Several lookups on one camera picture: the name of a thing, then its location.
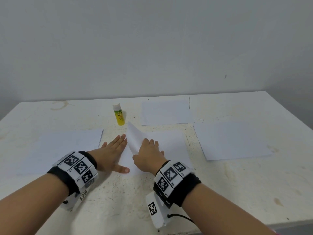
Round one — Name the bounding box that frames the black cable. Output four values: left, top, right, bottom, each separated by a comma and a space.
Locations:
168, 213, 196, 225

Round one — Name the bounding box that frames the glued white paper sheet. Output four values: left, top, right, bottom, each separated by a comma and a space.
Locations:
117, 121, 195, 170
141, 97, 194, 127

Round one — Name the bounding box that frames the black marker wristband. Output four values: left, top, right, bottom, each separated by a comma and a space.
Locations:
153, 159, 202, 208
46, 150, 99, 196

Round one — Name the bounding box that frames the person's right forearm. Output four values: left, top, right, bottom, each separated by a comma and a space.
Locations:
181, 183, 278, 235

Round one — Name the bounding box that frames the person's right hand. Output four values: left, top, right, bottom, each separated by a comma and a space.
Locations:
131, 138, 169, 176

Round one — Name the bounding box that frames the yellow glue stick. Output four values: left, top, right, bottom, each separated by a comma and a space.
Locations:
112, 103, 126, 127

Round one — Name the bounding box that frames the person's left hand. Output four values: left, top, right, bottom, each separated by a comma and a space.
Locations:
87, 134, 131, 175

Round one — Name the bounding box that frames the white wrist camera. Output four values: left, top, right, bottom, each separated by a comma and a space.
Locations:
145, 190, 173, 229
62, 185, 92, 212

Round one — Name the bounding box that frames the stack of white paper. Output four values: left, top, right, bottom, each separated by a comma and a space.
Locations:
193, 119, 275, 162
17, 128, 105, 176

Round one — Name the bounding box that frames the person's left forearm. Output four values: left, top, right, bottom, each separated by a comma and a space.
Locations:
0, 173, 70, 235

